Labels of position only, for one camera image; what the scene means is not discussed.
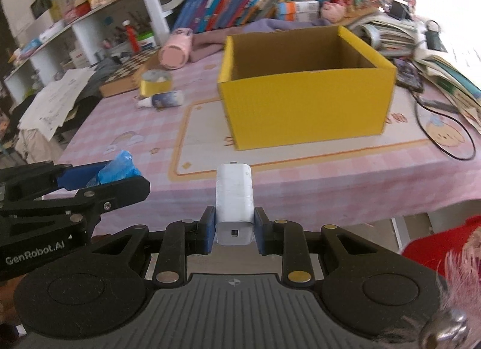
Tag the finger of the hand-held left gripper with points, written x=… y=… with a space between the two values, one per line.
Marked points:
x=75 y=178
x=120 y=191

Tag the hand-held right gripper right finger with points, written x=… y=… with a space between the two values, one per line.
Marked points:
x=261 y=232

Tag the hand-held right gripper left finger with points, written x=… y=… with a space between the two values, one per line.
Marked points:
x=208 y=229

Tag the blue plastic wrapper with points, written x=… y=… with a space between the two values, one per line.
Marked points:
x=120 y=168

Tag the small white charger plug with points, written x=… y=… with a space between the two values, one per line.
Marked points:
x=233 y=199

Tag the dark blue small bottle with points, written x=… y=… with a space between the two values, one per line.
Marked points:
x=165 y=100

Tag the gold tape roll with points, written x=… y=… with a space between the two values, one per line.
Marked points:
x=154 y=89

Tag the yellow cardboard box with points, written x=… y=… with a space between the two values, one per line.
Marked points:
x=300 y=108

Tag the beige cloth bag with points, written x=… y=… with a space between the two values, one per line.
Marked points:
x=37 y=146

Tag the pile of printed papers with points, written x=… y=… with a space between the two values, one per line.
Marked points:
x=56 y=101

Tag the cream desk mat orange border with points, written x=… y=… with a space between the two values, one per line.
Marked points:
x=203 y=146

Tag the grey garment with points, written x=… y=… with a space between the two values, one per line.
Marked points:
x=97 y=75

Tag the wooden chess board box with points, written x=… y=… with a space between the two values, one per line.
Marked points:
x=127 y=78

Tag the pink cup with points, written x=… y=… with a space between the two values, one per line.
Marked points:
x=173 y=54

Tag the white tub green lid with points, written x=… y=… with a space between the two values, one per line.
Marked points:
x=147 y=42

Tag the red bottle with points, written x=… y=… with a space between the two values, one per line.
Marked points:
x=132 y=37

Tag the pink cloth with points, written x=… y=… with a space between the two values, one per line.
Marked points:
x=210 y=43

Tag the red garment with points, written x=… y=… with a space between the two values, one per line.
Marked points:
x=443 y=245

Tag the white bookshelf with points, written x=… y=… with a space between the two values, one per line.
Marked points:
x=150 y=0

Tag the purple cloth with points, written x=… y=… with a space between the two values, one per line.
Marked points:
x=270 y=25

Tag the fluffy charm with metal bell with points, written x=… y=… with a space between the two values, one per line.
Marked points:
x=451 y=319

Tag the orange and white medicine box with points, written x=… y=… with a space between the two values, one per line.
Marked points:
x=297 y=10

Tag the row of leaning books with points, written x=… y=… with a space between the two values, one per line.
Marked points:
x=240 y=0

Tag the pink pig toy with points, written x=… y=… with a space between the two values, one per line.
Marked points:
x=332 y=11

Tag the stack of magazines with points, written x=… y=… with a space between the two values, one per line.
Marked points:
x=394 y=35

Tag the open books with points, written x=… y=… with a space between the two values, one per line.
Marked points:
x=451 y=78

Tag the black phone stand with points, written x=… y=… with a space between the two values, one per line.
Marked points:
x=398 y=10

